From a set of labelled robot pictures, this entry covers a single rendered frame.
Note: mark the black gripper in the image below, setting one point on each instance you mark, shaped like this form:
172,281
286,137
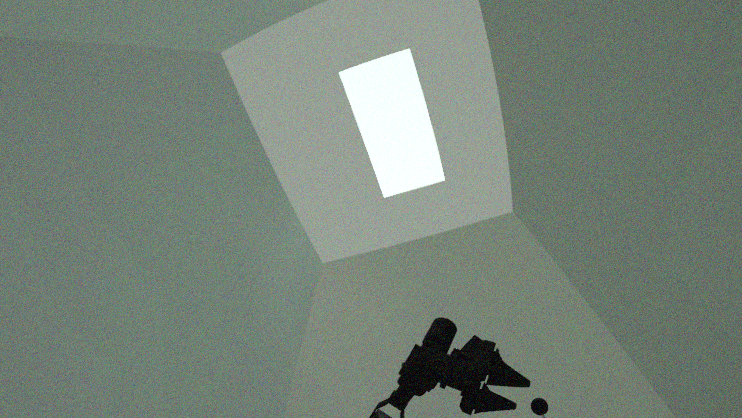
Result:
466,376

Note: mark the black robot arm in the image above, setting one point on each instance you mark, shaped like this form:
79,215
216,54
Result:
419,371

